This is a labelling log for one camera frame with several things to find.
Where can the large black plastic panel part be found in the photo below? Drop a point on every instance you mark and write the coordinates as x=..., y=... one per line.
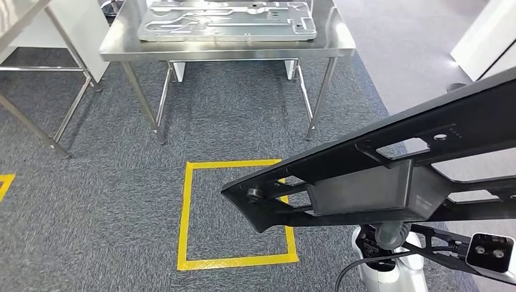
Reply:
x=363, y=189

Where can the stainless steel workbench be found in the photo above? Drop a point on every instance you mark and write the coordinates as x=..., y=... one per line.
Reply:
x=225, y=54

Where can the small white panel foot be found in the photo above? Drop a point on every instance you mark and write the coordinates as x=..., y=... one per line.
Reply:
x=291, y=69
x=179, y=71

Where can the grey metal fixture plate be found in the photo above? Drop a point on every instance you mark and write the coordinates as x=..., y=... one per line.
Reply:
x=181, y=36

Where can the black floor disc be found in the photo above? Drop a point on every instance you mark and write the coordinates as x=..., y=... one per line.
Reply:
x=456, y=87

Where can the white cabinet panel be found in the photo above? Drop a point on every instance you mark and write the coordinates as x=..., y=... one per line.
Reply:
x=80, y=32

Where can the white block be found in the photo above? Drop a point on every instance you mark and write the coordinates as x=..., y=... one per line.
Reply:
x=492, y=36

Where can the stainless steel side table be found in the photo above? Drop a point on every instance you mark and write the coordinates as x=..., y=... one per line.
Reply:
x=16, y=20

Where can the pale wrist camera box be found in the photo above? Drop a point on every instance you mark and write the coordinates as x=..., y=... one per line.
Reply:
x=490, y=252

